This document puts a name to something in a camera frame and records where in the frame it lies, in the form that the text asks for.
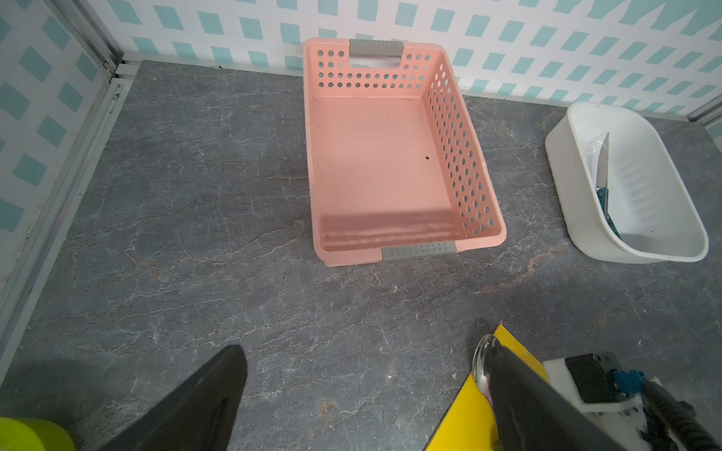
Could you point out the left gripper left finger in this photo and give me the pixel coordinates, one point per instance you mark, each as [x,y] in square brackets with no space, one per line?
[198,415]

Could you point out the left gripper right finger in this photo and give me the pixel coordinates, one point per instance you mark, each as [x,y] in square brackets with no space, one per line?
[531,415]

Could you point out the spoon with teal handle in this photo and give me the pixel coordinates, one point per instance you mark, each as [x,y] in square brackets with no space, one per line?
[480,367]

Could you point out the knife with teal handle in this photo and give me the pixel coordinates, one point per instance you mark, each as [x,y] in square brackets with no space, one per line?
[602,190]

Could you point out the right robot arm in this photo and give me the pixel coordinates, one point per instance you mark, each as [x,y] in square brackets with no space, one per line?
[677,418]

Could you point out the yellow paper napkin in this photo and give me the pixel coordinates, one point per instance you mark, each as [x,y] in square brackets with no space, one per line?
[469,421]

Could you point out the green plastic bowl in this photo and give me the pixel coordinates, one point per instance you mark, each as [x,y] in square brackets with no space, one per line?
[27,434]

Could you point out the white plastic bin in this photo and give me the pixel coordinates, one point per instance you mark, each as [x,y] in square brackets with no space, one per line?
[648,201]

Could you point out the pink plastic basket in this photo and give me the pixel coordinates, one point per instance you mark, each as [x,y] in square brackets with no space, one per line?
[395,167]

